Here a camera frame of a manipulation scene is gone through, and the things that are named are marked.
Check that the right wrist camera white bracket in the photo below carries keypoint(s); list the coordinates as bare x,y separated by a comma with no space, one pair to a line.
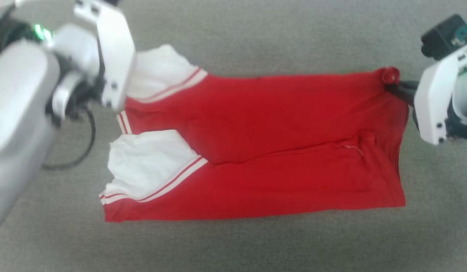
433,98

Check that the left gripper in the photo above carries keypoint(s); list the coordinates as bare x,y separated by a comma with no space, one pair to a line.
71,96

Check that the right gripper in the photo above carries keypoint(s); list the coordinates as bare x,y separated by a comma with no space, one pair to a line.
463,109

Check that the red white basketball jersey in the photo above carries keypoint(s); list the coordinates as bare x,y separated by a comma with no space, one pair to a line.
275,124

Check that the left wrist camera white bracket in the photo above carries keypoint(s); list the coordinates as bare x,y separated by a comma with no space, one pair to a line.
112,49

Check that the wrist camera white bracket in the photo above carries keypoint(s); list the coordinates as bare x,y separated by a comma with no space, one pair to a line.
112,49
433,98

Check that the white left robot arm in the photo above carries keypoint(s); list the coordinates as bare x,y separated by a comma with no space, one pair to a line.
18,94

